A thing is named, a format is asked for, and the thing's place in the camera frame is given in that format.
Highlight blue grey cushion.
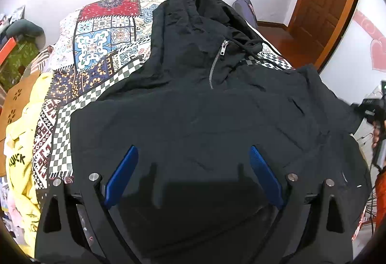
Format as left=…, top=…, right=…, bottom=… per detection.
left=232, top=0, right=258, bottom=29

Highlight grey neck pillow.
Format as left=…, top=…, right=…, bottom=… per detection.
left=6, top=19, right=46, bottom=50

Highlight colourful patchwork bedspread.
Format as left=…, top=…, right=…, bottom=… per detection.
left=32, top=0, right=291, bottom=190

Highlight green patterned storage box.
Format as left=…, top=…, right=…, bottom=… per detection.
left=0, top=38, right=39, bottom=92

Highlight right hand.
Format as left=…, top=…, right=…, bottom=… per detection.
left=372, top=122, right=381, bottom=148

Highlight yellow duck hoodie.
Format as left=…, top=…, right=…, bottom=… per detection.
left=4, top=72, right=53, bottom=257

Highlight orange flat box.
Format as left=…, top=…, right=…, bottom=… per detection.
left=0, top=37, right=17, bottom=65

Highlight wooden lap desk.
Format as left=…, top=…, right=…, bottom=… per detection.
left=0, top=70, right=40, bottom=177

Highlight black zip hoodie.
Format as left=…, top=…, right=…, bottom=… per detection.
left=69, top=0, right=372, bottom=264

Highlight brown wooden door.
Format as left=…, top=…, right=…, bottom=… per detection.
left=288, top=0, right=355, bottom=69

